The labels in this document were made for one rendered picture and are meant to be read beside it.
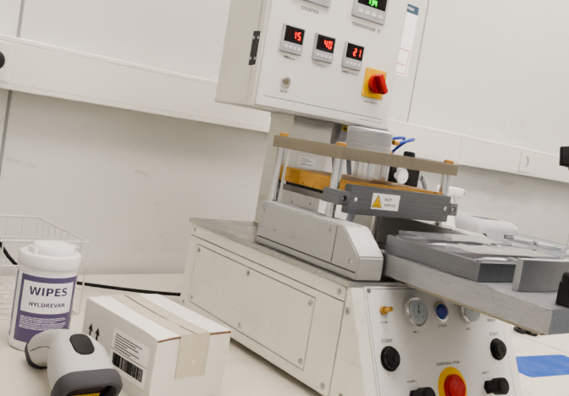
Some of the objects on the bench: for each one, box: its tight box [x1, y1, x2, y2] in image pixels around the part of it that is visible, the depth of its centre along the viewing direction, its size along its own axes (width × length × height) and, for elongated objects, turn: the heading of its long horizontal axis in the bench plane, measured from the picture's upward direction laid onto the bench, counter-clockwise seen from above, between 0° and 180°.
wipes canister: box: [8, 240, 81, 351], centre depth 101 cm, size 9×9×15 cm
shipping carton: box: [82, 294, 231, 396], centre depth 96 cm, size 19×13×9 cm
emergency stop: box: [444, 374, 466, 396], centre depth 99 cm, size 2×4×4 cm, turn 59°
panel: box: [363, 287, 517, 396], centre depth 101 cm, size 2×30×19 cm, turn 59°
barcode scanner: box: [25, 329, 123, 396], centre depth 87 cm, size 20×8×8 cm, turn 154°
